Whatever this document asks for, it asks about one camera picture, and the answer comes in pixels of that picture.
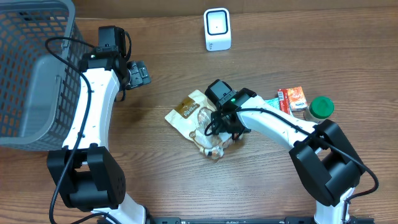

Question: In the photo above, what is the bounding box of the orange tissue pack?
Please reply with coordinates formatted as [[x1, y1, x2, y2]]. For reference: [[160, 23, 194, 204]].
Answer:
[[287, 86, 308, 111]]

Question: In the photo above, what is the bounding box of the white barcode scanner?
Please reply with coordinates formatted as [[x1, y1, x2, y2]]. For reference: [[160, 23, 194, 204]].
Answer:
[[203, 7, 232, 52]]

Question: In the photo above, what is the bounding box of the white brown snack bag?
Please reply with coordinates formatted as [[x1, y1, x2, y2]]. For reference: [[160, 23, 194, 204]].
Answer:
[[165, 90, 237, 160]]

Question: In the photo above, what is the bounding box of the green lid jar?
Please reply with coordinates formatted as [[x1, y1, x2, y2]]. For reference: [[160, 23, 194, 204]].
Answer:
[[303, 96, 335, 124]]

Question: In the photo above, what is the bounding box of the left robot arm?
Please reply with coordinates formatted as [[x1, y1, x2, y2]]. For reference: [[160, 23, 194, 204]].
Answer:
[[47, 26, 155, 223]]

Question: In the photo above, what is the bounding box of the grey plastic shopping basket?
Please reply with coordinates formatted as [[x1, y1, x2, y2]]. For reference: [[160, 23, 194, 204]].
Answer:
[[1, 0, 90, 151]]

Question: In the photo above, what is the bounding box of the red white snack bar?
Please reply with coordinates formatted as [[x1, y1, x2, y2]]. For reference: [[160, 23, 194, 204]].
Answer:
[[277, 89, 293, 116]]

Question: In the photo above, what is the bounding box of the teal wet wipes pack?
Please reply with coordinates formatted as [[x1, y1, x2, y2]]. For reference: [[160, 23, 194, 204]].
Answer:
[[265, 98, 280, 110]]

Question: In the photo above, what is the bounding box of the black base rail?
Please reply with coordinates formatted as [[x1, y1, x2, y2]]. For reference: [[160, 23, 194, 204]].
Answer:
[[146, 216, 376, 224]]

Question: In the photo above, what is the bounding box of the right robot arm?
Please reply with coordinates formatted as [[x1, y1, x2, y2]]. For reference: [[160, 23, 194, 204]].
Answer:
[[205, 80, 364, 223]]

